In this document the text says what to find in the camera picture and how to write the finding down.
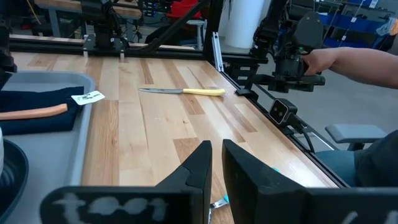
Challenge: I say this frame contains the grey chair armrest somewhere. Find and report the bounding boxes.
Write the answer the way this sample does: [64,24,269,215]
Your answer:
[325,123,388,152]

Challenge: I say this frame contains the grey plastic tray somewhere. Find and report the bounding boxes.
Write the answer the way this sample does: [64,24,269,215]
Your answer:
[0,70,96,224]

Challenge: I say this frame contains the person's forearm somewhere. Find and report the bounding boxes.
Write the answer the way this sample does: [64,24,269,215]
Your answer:
[329,46,398,90]

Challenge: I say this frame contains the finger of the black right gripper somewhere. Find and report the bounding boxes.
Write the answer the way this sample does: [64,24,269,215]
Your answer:
[0,71,12,90]

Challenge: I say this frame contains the white round column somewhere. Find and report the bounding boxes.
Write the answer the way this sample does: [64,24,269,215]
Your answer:
[224,0,266,49]

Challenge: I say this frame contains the blue storage bins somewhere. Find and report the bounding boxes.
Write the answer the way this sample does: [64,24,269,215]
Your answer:
[318,0,388,49]

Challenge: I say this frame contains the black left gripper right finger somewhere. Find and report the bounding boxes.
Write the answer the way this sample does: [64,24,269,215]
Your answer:
[221,139,309,224]

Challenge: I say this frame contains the yellow-handled metal knife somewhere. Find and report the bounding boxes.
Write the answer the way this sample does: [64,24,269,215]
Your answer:
[138,87,227,97]

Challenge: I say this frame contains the orange-handled metal fork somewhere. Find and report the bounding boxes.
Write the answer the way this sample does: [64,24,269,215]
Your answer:
[0,103,69,121]

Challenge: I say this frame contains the person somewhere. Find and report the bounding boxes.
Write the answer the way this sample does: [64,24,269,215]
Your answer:
[315,129,398,188]

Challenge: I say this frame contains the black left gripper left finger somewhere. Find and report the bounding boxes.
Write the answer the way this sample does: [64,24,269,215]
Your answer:
[155,139,213,224]

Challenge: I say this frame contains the black aluminium table frame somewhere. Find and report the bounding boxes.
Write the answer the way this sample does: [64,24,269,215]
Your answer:
[8,0,351,189]

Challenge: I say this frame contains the navy blue cloth napkin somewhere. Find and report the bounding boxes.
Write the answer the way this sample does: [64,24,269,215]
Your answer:
[0,86,106,136]

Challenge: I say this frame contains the black camera cable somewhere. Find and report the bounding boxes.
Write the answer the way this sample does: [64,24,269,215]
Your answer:
[287,114,317,154]

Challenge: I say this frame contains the wooden background workbench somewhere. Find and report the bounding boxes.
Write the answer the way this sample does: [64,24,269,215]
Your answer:
[34,0,143,39]

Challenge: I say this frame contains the white bowl with dark rim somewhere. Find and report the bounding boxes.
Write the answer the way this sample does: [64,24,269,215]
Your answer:
[0,138,30,223]

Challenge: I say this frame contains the silver metal bracket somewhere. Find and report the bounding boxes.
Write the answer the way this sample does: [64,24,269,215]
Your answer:
[211,31,225,73]

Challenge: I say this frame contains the black table-level camera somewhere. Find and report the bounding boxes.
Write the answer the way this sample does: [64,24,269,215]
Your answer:
[268,98,299,126]

